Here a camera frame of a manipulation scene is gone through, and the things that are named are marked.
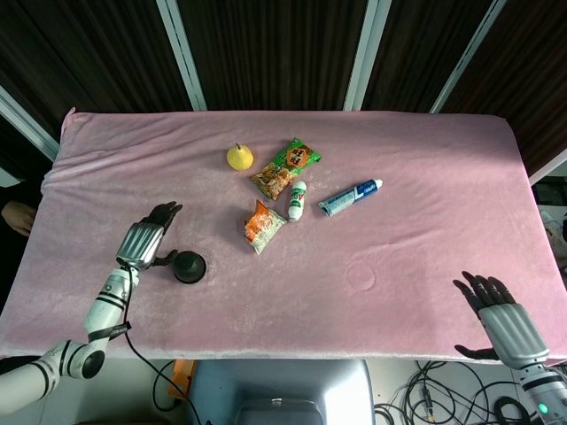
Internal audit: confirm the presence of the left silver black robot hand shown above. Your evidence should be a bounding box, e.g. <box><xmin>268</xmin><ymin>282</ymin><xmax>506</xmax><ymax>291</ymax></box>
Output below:
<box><xmin>115</xmin><ymin>201</ymin><xmax>183</xmax><ymax>271</ymax></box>

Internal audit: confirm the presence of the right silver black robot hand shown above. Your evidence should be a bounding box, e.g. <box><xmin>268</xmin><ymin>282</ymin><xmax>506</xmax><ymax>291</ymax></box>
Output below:
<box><xmin>452</xmin><ymin>270</ymin><xmax>550</xmax><ymax>369</ymax></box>

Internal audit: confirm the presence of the black round object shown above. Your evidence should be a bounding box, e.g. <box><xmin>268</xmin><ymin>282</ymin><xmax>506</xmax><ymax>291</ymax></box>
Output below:
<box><xmin>172</xmin><ymin>250</ymin><xmax>207</xmax><ymax>284</ymax></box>

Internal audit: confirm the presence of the person's hand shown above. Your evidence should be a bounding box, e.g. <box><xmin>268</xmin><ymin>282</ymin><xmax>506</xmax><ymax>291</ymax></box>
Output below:
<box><xmin>0</xmin><ymin>199</ymin><xmax>36</xmax><ymax>238</ymax></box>

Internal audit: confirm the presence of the orange white snack packet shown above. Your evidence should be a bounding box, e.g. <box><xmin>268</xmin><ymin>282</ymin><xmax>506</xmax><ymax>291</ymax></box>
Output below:
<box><xmin>242</xmin><ymin>198</ymin><xmax>289</xmax><ymax>256</ymax></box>

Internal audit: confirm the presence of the yellow pear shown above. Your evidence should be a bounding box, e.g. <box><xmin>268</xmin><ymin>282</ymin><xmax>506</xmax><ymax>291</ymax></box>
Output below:
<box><xmin>226</xmin><ymin>143</ymin><xmax>255</xmax><ymax>171</ymax></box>

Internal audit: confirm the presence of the orange object under table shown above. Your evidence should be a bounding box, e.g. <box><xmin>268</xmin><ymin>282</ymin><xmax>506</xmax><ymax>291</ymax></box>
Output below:
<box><xmin>167</xmin><ymin>359</ymin><xmax>196</xmax><ymax>402</ymax></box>

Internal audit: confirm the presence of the green snack packet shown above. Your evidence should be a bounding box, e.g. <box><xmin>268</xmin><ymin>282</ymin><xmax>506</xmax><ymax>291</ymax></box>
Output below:
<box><xmin>249</xmin><ymin>136</ymin><xmax>323</xmax><ymax>203</ymax></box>

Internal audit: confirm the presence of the small white green bottle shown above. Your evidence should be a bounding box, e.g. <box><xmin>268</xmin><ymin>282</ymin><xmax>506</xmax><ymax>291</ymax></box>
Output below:
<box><xmin>287</xmin><ymin>181</ymin><xmax>308</xmax><ymax>222</ymax></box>

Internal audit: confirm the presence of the pink plush table cloth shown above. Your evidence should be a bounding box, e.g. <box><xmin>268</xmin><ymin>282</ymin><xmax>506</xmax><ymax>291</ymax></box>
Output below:
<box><xmin>0</xmin><ymin>109</ymin><xmax>567</xmax><ymax>365</ymax></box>

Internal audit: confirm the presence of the blue white toothpaste tube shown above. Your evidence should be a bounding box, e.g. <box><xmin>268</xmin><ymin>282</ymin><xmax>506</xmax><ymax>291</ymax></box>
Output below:
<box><xmin>318</xmin><ymin>178</ymin><xmax>384</xmax><ymax>219</ymax></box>

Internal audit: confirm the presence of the grey robot torso base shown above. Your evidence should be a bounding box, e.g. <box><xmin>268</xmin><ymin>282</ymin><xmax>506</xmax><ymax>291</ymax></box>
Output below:
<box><xmin>185</xmin><ymin>359</ymin><xmax>377</xmax><ymax>425</ymax></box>

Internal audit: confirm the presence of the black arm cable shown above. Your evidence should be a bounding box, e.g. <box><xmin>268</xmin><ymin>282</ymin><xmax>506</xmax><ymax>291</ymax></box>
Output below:
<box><xmin>117</xmin><ymin>260</ymin><xmax>196</xmax><ymax>425</ymax></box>

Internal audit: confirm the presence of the black floor cable tangle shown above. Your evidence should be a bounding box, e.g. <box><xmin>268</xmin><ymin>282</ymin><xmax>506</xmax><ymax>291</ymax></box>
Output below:
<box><xmin>374</xmin><ymin>360</ymin><xmax>567</xmax><ymax>425</ymax></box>

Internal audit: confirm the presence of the white wall frame post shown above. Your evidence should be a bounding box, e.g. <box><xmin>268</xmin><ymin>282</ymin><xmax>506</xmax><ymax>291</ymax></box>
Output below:
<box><xmin>0</xmin><ymin>86</ymin><xmax>61</xmax><ymax>163</ymax></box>
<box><xmin>529</xmin><ymin>148</ymin><xmax>567</xmax><ymax>185</ymax></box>
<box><xmin>343</xmin><ymin>0</ymin><xmax>393</xmax><ymax>112</ymax></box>
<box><xmin>429</xmin><ymin>0</ymin><xmax>509</xmax><ymax>114</ymax></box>
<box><xmin>155</xmin><ymin>0</ymin><xmax>208</xmax><ymax>112</ymax></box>

